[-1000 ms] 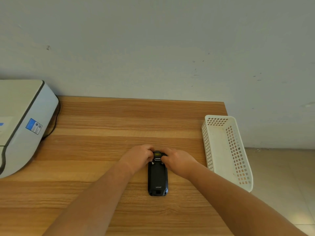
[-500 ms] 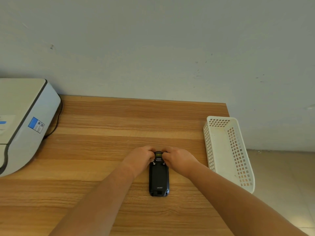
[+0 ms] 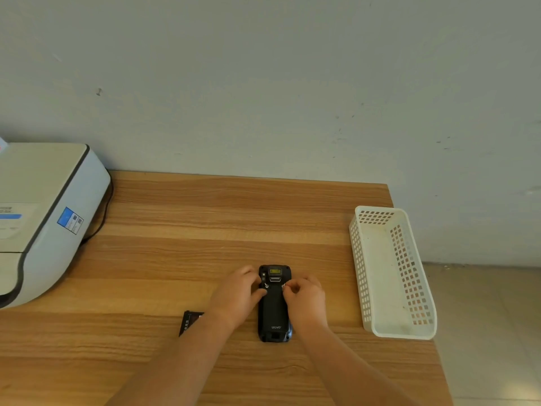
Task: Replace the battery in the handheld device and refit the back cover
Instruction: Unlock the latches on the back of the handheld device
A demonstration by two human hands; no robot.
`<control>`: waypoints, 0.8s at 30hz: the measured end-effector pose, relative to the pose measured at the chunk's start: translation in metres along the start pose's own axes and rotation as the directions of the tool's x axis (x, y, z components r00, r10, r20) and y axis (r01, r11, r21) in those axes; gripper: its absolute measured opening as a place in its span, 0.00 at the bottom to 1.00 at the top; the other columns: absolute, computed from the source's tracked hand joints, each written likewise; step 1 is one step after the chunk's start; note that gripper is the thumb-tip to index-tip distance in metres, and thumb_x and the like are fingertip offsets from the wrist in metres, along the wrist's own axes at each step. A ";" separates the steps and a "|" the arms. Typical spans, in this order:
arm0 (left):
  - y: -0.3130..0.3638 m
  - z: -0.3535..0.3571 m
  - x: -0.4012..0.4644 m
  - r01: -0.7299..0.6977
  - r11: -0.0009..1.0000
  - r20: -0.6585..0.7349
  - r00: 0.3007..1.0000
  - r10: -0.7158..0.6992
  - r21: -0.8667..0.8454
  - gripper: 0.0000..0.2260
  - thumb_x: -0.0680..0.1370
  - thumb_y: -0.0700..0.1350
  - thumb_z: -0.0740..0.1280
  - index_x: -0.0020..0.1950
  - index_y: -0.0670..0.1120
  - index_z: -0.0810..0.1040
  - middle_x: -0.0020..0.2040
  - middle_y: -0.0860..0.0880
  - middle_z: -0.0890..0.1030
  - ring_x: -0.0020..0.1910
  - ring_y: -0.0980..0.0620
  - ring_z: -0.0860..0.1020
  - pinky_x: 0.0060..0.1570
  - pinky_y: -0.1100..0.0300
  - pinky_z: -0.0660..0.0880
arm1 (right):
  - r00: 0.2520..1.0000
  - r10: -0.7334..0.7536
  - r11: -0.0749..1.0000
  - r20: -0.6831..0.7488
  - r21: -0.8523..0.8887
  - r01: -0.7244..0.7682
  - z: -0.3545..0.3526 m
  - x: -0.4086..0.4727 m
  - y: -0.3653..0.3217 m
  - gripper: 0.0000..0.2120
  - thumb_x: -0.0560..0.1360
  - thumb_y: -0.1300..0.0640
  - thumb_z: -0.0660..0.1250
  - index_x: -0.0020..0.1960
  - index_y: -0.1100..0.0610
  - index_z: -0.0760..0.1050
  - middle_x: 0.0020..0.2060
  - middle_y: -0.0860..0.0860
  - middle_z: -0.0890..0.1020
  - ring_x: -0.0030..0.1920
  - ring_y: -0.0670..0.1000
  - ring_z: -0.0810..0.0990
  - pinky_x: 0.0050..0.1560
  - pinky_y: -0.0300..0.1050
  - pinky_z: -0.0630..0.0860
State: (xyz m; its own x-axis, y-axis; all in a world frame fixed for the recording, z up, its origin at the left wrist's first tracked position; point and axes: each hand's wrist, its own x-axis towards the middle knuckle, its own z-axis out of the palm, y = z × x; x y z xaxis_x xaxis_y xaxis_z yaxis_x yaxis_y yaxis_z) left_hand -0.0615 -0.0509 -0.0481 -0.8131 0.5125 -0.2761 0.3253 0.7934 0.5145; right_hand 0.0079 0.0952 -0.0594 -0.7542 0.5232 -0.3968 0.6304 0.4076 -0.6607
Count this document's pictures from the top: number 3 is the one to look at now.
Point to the white and grey printer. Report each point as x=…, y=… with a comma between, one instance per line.
x=40, y=219

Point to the white perforated plastic basket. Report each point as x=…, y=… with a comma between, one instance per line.
x=391, y=274

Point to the person's left forearm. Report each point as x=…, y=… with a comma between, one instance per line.
x=169, y=367

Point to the person's left hand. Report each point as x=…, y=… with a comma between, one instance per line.
x=234, y=296

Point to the black battery pack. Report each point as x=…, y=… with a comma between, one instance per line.
x=189, y=322

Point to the person's right thumb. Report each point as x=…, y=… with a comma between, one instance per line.
x=288, y=293

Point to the black handheld scanner device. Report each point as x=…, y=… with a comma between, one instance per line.
x=274, y=308

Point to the person's right forearm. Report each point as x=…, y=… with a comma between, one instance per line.
x=351, y=367

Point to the person's left thumb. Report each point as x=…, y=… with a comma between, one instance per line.
x=258, y=294

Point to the person's right hand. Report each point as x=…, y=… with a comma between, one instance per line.
x=306, y=301

